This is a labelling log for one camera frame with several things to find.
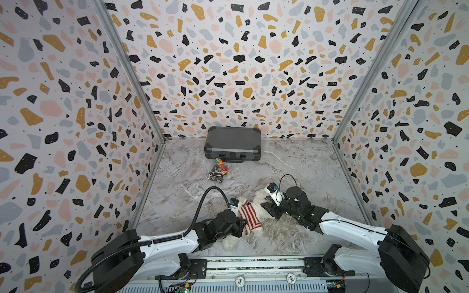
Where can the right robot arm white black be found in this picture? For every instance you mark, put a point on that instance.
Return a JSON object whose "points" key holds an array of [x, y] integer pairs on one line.
{"points": [[389, 253]]}

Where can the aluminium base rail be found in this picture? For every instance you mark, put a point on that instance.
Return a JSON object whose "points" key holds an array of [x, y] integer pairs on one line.
{"points": [[244, 274]]}

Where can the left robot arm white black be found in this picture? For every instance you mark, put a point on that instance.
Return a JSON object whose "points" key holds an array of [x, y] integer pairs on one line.
{"points": [[131, 257]]}

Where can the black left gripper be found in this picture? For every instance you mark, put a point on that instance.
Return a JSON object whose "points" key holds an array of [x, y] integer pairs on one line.
{"points": [[236, 223]]}

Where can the bag of colourful small parts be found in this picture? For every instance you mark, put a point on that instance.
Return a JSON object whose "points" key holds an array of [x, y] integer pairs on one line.
{"points": [[218, 172]]}

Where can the dark grey hard case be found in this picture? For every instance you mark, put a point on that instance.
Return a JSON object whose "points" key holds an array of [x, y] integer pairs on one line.
{"points": [[234, 145]]}

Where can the white teddy bear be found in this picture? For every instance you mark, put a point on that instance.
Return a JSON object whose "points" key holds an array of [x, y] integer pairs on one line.
{"points": [[260, 197]]}

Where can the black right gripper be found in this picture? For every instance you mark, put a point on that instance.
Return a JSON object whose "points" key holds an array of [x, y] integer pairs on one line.
{"points": [[278, 209]]}

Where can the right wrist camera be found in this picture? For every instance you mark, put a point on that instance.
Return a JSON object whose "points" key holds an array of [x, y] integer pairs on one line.
{"points": [[274, 192]]}

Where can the red white striped knitted sweater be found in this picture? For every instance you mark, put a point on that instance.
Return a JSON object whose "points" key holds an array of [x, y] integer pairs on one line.
{"points": [[248, 212]]}

